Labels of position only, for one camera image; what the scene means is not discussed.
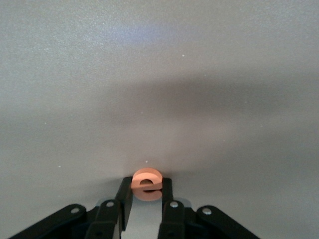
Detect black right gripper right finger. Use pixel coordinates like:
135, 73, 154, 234
157, 177, 260, 239

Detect orange letter e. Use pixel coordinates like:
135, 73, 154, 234
131, 168, 164, 201

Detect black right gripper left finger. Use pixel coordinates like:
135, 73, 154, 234
9, 176, 134, 239

